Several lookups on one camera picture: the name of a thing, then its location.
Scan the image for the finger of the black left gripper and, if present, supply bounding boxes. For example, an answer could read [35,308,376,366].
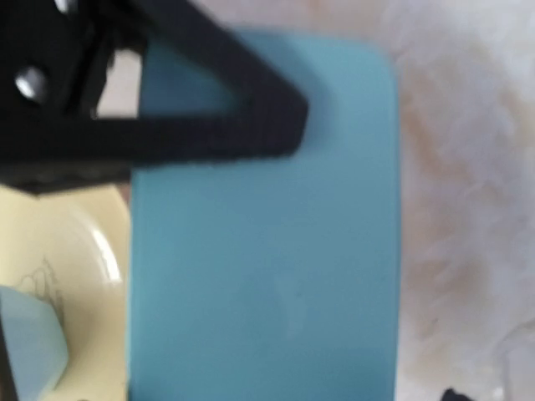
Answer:
[1,1,308,195]

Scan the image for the teal smartphone face down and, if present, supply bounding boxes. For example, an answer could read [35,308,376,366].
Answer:
[127,30,400,400]

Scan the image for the blue mug with white inside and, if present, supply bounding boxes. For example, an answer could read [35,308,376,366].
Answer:
[1,286,69,400]

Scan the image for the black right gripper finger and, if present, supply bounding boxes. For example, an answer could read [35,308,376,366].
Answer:
[441,388,468,401]

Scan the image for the beige round plate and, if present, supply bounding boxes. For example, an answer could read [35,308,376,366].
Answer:
[1,185,130,400]

